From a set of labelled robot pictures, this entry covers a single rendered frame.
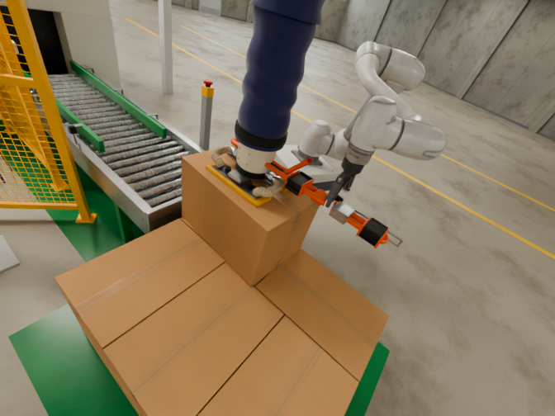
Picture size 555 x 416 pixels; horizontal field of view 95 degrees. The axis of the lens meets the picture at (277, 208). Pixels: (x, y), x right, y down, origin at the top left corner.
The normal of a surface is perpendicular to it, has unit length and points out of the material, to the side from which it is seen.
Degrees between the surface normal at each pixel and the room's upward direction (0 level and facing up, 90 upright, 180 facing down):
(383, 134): 89
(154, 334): 0
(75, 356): 0
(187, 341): 0
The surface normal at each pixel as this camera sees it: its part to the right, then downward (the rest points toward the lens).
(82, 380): 0.24, -0.74
